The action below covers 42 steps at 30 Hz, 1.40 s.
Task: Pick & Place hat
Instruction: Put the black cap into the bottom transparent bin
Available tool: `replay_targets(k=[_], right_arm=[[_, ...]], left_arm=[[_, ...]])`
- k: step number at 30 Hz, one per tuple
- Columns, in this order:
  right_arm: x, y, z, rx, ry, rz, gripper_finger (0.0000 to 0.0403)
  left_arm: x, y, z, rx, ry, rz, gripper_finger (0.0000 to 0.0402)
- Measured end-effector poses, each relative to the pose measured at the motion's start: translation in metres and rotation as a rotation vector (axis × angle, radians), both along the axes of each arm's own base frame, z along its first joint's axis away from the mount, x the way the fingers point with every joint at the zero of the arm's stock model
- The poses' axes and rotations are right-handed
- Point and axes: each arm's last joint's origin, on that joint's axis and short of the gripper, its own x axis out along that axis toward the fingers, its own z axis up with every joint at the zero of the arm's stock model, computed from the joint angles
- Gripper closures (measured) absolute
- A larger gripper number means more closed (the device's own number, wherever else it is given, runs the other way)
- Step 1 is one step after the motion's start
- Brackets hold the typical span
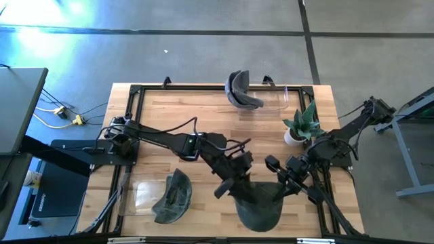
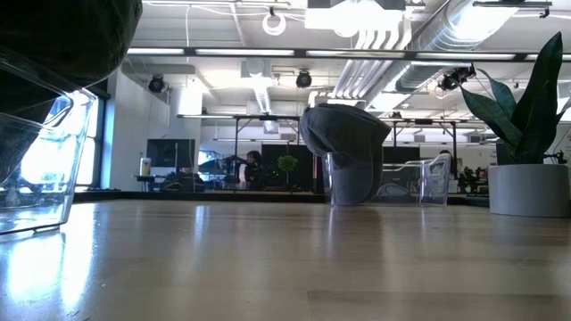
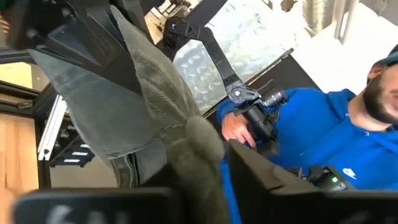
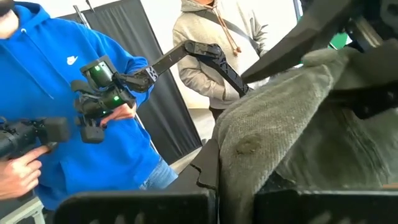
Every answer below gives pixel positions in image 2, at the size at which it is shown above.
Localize dark green baseball cap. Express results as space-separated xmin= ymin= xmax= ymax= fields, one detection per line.
xmin=0 ymin=0 xmax=144 ymax=182

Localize small green potted plant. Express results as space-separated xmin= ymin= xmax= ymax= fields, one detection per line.
xmin=276 ymin=153 xmax=299 ymax=188

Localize black framed workbench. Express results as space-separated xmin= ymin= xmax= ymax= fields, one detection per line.
xmin=178 ymin=113 xmax=474 ymax=151

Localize black computer monitor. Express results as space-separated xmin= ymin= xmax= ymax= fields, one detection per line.
xmin=146 ymin=138 xmax=196 ymax=176

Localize clear plastic bin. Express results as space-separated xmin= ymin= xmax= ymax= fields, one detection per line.
xmin=0 ymin=46 xmax=98 ymax=236
xmin=323 ymin=152 xmax=451 ymax=208

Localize grey round plant pot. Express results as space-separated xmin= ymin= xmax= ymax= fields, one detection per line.
xmin=487 ymin=163 xmax=571 ymax=218

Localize green snake plant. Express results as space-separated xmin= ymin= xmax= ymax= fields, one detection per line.
xmin=460 ymin=30 xmax=571 ymax=165

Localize long ceiling light rail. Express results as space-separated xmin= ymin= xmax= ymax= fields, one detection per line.
xmin=127 ymin=46 xmax=571 ymax=62

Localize white coiled cable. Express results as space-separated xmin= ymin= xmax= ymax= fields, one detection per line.
xmin=261 ymin=11 xmax=287 ymax=37

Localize silver ventilation duct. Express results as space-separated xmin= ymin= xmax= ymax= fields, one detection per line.
xmin=394 ymin=0 xmax=518 ymax=93

